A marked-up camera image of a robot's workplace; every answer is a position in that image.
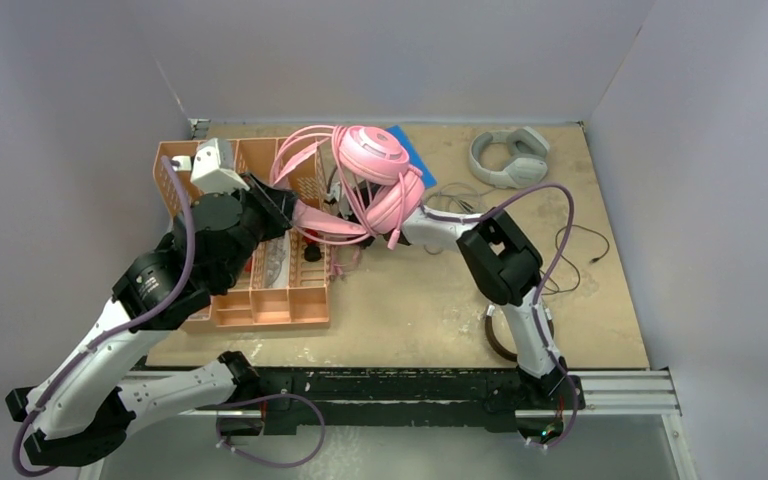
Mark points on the clear ruler pack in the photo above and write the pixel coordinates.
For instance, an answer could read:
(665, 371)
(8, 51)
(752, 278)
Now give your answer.
(276, 263)

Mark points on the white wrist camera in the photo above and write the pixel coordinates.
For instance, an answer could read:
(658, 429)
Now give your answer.
(336, 198)
(212, 167)

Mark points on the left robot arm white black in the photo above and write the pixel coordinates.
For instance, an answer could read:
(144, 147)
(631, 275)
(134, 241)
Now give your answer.
(84, 410)

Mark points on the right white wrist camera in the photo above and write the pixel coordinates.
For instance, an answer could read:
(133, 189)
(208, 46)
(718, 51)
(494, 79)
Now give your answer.
(336, 198)

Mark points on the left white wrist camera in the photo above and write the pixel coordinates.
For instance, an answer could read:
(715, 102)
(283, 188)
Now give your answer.
(212, 167)

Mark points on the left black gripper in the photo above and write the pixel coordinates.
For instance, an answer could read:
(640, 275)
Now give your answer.
(275, 203)

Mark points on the peach plastic desk organizer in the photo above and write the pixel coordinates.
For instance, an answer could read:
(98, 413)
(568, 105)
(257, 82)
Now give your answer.
(248, 305)

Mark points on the pink wired headphones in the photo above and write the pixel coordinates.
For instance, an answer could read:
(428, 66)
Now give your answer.
(377, 180)

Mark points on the brown on-ear headphones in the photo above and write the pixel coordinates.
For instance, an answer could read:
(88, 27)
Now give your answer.
(553, 289)

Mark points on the grey over-ear headphones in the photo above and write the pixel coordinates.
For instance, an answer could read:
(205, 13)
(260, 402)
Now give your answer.
(526, 166)

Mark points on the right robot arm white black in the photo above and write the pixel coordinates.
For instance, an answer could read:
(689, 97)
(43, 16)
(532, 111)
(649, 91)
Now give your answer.
(506, 268)

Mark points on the blue notebook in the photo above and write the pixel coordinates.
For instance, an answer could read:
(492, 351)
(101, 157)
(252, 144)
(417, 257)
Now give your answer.
(428, 178)

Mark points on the black base frame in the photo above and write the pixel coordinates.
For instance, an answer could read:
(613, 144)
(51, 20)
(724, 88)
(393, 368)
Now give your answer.
(494, 399)

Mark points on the red black stamp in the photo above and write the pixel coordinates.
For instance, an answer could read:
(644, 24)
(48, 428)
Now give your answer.
(312, 251)

